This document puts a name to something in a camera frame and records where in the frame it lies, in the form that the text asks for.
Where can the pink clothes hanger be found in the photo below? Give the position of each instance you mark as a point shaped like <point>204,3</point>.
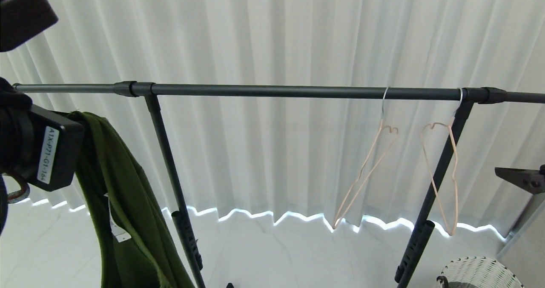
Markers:
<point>454,169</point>
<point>385,128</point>

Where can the white laundry basket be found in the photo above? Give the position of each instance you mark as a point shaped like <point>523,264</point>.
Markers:
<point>481,273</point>

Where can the black clothes rack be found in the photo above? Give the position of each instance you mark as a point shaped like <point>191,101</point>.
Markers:
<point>276,91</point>

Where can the white curtain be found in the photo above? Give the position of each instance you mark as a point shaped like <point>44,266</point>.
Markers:
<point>276,32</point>

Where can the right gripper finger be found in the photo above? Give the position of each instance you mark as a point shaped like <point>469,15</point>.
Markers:
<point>528,181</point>

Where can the green shirt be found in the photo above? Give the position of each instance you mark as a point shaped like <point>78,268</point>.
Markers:
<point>123,186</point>

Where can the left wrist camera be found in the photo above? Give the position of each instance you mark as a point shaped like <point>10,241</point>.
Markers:
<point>21,15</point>

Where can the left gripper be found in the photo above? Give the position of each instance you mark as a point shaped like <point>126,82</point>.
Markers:
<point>64,152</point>

